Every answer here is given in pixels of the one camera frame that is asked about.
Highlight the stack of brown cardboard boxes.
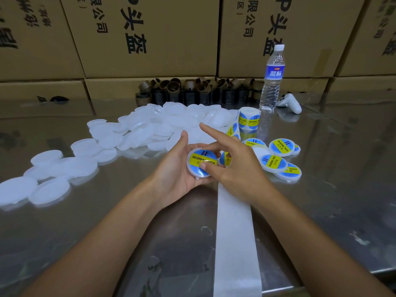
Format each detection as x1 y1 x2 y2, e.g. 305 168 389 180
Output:
0 0 396 99

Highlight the person's left forearm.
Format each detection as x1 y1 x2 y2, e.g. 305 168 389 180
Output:
21 182 174 297

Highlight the white handheld controller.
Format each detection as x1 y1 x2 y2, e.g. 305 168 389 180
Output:
276 92 303 114

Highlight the sticker roll with backing strip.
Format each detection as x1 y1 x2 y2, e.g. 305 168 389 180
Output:
213 107 264 297

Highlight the person's right forearm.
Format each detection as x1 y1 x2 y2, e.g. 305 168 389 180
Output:
260 189 396 297

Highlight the pile of white plastic lids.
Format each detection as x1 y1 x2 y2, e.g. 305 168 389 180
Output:
0 102 242 208

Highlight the person's right hand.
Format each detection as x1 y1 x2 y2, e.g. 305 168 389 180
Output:
198 123 285 208

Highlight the person's left hand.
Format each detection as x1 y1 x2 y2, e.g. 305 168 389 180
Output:
148 131 217 208

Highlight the row of dark cardboard tubes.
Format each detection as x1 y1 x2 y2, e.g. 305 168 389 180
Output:
136 77 267 107

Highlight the clear plastic water bottle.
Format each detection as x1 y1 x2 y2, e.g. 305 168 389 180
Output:
260 44 287 112

